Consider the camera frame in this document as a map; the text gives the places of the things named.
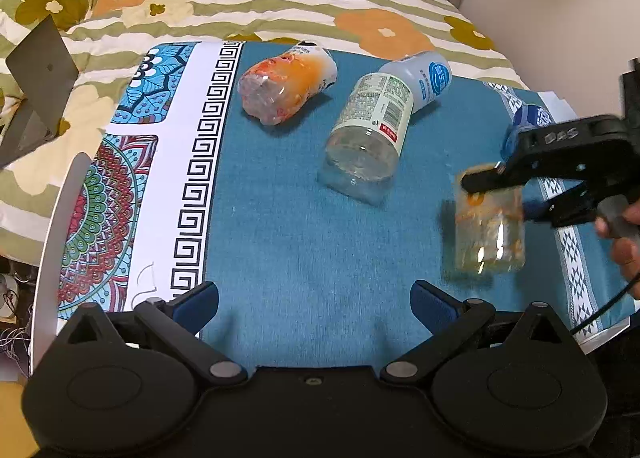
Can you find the white tray board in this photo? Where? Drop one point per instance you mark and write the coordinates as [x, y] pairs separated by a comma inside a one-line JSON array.
[[45, 312]]

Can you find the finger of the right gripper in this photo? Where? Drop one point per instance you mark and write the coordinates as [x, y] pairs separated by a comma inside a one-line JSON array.
[[538, 211], [500, 176]]

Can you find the floral striped quilt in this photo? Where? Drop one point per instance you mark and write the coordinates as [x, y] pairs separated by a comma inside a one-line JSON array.
[[107, 39]]

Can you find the green-label clear plastic cup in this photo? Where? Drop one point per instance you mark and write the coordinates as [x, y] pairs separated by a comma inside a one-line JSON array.
[[364, 146]]

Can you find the clear orange-label vitamin water cup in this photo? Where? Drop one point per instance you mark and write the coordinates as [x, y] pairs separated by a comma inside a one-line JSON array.
[[490, 231]]

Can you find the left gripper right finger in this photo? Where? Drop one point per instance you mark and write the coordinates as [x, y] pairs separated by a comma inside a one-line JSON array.
[[453, 324]]

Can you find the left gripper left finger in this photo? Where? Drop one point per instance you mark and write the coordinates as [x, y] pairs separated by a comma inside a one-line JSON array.
[[173, 326]]

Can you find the teal patterned cloth mat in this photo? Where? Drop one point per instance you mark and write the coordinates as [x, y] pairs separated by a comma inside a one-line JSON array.
[[186, 188]]

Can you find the orange fruit-print plastic cup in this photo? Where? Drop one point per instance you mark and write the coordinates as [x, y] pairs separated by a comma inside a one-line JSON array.
[[275, 89]]

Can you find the person's right hand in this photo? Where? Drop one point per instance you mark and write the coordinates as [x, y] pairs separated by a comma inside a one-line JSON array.
[[624, 252]]

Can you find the white blue-logo plastic cup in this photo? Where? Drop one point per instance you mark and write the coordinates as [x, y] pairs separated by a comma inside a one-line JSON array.
[[427, 74]]

